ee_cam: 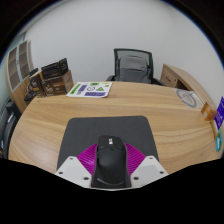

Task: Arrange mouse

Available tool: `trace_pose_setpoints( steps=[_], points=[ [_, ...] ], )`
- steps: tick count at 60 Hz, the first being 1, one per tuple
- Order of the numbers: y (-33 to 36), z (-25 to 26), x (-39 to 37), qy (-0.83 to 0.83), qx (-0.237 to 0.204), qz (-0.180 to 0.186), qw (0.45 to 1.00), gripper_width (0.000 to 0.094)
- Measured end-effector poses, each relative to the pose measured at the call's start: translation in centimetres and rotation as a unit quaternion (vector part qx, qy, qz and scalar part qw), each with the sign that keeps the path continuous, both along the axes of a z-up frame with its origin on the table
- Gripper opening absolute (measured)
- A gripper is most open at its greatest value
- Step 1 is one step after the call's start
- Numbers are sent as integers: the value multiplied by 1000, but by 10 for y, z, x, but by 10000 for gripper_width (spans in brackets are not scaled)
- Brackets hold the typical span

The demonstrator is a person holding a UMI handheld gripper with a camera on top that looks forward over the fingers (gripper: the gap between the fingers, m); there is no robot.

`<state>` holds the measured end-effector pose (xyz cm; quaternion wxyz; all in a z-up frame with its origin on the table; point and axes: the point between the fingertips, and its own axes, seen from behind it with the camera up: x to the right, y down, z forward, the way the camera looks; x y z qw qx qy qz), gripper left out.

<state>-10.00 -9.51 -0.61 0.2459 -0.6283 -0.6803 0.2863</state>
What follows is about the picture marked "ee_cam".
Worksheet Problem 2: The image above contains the wooden shelf unit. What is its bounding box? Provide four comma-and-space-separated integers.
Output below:
4, 39, 34, 113

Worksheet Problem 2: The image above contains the wooden side desk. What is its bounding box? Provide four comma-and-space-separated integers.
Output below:
160, 63, 214, 104

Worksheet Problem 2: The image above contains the black padded chair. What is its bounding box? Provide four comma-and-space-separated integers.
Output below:
0, 99, 23, 158

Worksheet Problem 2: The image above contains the black mesh office chair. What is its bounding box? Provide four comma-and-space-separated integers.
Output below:
105, 48, 166, 87

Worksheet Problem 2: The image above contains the white sticker sheet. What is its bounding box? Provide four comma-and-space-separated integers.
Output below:
66, 81, 113, 99

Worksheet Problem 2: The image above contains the purple card package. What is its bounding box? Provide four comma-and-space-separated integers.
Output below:
213, 96, 224, 131

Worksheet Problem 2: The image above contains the dark printed box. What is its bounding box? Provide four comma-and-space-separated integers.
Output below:
29, 72, 46, 98

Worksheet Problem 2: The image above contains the brown cardboard carton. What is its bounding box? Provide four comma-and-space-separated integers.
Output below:
41, 69, 74, 97

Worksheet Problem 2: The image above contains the grey backpack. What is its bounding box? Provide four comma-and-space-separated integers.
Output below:
118, 55, 150, 84

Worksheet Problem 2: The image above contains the dark grey mouse pad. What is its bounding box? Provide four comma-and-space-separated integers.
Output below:
56, 115, 160, 171

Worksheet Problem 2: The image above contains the wide black box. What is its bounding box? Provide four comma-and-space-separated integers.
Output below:
40, 61, 63, 80

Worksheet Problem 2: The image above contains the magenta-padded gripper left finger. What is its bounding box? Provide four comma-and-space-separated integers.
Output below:
54, 142, 99, 189

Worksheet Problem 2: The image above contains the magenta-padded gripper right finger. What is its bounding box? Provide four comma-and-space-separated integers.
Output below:
125, 142, 169, 189

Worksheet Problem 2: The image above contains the dark grey computer mouse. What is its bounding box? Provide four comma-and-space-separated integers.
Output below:
91, 134, 132, 189

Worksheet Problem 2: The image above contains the narrow black box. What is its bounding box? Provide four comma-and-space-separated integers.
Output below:
59, 57, 70, 75

